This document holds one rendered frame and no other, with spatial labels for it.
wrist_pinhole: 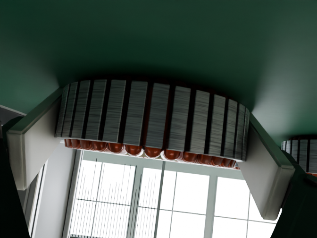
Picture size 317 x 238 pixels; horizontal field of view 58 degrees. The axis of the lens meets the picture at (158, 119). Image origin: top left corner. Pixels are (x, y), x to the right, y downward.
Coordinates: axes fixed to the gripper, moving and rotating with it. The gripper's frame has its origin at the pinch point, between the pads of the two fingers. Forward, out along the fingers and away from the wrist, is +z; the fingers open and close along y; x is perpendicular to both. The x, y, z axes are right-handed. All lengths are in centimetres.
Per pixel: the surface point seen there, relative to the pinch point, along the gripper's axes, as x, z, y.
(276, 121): 0.6, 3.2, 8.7
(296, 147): -2.8, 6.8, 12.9
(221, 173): -330, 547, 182
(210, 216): -415, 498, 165
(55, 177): -27.6, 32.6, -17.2
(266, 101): 3.1, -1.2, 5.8
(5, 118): -8.9, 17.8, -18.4
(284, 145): -3.7, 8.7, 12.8
